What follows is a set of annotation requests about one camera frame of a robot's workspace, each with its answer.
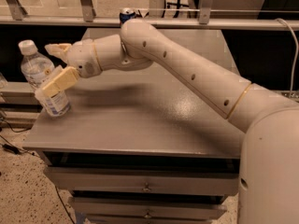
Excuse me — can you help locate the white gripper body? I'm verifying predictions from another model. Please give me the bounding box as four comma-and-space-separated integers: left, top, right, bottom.
67, 39, 102, 78

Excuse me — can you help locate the black floor cable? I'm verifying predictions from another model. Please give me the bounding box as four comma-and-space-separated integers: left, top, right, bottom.
0, 119, 76, 224

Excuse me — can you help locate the grey drawer cabinet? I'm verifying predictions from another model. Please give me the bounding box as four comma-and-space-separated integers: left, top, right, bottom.
21, 27, 247, 224

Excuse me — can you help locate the top grey drawer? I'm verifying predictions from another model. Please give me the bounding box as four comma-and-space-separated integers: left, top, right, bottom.
45, 167, 238, 196

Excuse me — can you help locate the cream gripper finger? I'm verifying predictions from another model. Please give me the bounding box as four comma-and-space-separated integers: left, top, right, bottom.
35, 65, 79, 98
45, 43, 72, 63

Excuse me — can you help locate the clear plastic water bottle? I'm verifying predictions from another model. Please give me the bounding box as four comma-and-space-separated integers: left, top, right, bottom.
18, 40, 70, 118

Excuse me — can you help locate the metal railing frame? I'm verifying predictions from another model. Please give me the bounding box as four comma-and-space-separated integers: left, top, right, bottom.
0, 0, 299, 31

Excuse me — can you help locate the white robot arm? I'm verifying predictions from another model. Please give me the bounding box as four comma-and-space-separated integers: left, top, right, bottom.
35, 19, 299, 224

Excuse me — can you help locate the grey drawer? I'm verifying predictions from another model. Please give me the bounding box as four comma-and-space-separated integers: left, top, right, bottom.
69, 198, 226, 220
45, 167, 238, 196

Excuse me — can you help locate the blue soda can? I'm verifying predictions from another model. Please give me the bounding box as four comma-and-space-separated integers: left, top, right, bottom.
120, 7, 136, 24

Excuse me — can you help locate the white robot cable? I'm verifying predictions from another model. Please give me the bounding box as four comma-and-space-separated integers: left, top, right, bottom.
276, 18, 299, 98

